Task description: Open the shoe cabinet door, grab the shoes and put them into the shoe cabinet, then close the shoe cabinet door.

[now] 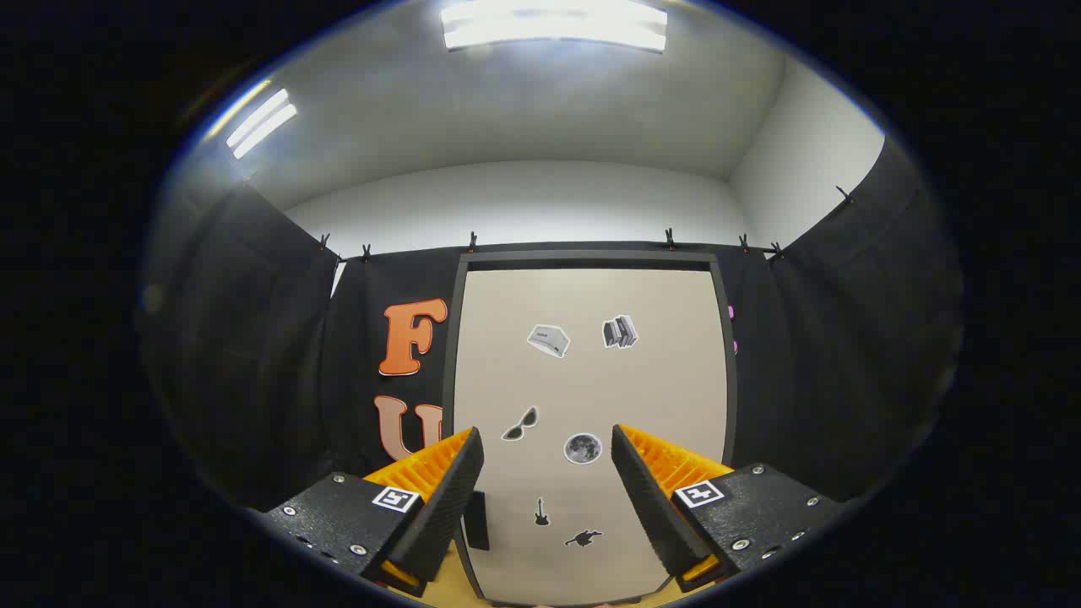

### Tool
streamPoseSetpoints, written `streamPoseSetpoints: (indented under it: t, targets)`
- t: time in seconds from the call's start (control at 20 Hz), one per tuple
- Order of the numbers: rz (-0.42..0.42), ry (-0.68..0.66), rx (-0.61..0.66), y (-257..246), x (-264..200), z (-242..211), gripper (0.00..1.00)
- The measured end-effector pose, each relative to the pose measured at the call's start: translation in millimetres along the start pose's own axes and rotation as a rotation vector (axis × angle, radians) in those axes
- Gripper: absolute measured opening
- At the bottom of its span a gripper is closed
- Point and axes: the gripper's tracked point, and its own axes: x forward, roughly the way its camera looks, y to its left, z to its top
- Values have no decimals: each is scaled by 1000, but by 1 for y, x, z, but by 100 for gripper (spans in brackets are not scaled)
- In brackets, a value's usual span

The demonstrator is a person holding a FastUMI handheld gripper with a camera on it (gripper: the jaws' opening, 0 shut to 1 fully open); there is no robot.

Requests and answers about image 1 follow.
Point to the row of black clips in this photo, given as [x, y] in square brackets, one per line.
[670, 240]

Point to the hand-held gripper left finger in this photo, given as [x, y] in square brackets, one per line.
[452, 498]

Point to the black backdrop cloth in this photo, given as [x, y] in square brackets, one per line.
[844, 355]

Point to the wide ceiling light panel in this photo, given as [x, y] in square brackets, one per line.
[553, 25]

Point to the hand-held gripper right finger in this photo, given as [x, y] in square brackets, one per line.
[646, 498]

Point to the narrow ceiling light panel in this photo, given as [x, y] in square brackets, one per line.
[260, 124]

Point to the grey shoe cabinet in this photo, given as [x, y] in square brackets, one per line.
[591, 256]

